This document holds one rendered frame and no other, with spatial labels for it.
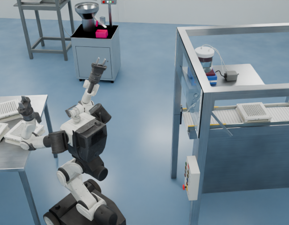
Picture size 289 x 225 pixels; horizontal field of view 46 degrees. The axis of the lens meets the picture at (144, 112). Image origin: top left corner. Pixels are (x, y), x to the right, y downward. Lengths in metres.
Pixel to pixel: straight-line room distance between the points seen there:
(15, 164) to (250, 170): 2.21
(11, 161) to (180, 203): 1.68
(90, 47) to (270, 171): 3.09
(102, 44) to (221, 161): 2.67
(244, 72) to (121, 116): 2.16
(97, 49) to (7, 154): 2.65
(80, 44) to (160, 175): 2.44
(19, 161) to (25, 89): 2.81
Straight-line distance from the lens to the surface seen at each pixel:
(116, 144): 4.25
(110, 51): 5.22
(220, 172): 3.55
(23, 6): 6.22
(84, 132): 2.49
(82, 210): 3.19
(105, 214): 3.08
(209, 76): 2.81
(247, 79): 2.99
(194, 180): 2.30
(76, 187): 3.19
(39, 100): 3.68
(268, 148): 3.50
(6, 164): 3.00
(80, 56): 5.38
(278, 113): 3.44
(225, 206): 3.64
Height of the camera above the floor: 2.74
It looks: 35 degrees down
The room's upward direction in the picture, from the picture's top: 1 degrees counter-clockwise
